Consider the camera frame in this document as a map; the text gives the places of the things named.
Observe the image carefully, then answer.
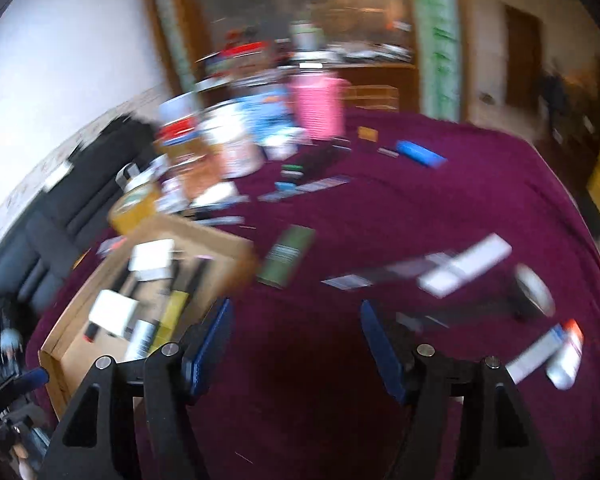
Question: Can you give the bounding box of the teal mechanical pencil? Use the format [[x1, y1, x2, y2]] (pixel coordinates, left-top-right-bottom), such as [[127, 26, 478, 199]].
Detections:
[[256, 174, 352, 204]]

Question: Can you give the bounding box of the bamboo print pillar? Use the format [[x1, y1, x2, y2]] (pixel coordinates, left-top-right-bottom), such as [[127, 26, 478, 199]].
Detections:
[[404, 0, 469, 122]]

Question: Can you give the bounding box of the yellow tape roll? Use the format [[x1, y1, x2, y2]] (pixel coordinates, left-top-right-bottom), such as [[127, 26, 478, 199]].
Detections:
[[108, 181, 163, 237]]

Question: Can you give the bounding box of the dark hanging coat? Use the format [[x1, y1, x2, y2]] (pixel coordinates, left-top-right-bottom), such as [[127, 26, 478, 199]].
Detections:
[[536, 66, 572, 132]]

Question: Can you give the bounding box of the blue label plastic jar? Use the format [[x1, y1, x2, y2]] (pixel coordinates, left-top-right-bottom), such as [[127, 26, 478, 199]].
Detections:
[[239, 86, 302, 144]]

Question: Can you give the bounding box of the white plastic tub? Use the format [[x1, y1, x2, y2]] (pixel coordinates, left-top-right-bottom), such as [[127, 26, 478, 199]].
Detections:
[[199, 100, 264, 179]]

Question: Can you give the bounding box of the red lid plastic jar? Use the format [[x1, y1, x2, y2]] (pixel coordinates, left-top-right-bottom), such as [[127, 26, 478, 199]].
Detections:
[[196, 41, 277, 79]]

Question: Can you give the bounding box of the blue lighter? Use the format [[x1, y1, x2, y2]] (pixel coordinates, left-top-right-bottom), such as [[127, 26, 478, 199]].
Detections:
[[395, 140, 449, 169]]

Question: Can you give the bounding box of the small blue white box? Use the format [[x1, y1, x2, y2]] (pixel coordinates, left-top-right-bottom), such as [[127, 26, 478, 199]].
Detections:
[[261, 126, 307, 162]]

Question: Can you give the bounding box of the cardboard box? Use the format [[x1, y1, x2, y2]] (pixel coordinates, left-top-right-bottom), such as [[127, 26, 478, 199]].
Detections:
[[38, 214, 259, 422]]

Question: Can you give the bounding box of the white printed tube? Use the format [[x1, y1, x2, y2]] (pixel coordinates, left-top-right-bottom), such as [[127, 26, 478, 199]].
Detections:
[[124, 319, 159, 362]]

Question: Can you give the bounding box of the wooden glass cabinet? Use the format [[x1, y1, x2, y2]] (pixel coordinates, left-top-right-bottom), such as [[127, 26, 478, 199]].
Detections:
[[144, 0, 422, 112]]

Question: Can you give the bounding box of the wooden door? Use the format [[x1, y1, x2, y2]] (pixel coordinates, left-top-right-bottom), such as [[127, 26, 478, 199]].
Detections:
[[501, 4, 544, 107]]

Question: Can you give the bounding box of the white cube charger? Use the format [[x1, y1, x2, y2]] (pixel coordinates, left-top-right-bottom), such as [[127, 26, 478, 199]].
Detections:
[[88, 289, 139, 337]]

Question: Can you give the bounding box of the clear black gel pen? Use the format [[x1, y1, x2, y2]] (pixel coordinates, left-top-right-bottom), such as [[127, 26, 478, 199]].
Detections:
[[321, 254, 452, 292]]

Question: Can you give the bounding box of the black tape roll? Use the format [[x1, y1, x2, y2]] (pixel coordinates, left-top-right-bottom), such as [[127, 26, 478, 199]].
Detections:
[[509, 263, 557, 322]]

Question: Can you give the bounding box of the black leather sofa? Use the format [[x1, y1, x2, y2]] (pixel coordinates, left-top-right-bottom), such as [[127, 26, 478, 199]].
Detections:
[[0, 114, 157, 312]]

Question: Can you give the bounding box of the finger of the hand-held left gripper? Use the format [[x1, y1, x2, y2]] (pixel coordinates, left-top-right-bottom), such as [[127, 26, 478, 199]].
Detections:
[[16, 366, 52, 392]]

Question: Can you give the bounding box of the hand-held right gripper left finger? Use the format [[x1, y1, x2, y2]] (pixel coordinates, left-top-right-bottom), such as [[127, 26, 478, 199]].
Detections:
[[40, 298, 234, 480]]

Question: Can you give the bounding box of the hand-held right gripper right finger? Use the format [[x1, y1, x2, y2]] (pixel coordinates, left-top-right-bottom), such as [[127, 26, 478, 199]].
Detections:
[[360, 300, 556, 480]]

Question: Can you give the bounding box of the black pen silver tip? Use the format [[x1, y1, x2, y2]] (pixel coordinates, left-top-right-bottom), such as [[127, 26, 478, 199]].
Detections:
[[174, 256, 214, 297]]

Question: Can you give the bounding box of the green lighter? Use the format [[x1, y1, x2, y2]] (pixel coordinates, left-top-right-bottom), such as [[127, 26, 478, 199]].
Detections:
[[256, 224, 316, 290]]

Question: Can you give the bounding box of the red label toothpick jar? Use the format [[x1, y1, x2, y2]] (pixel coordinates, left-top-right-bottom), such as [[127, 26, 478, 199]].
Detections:
[[154, 116, 222, 197]]

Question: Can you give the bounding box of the black pen case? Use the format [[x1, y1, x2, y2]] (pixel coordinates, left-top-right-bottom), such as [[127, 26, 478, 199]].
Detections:
[[279, 137, 352, 182]]

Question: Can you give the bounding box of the white bottle orange cap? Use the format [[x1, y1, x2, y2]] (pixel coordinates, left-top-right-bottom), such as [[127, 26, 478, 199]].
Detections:
[[545, 319, 585, 392]]

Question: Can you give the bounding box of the pink knitted sleeve bottle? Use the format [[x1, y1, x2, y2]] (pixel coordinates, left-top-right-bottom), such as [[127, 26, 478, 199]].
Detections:
[[289, 71, 352, 142]]

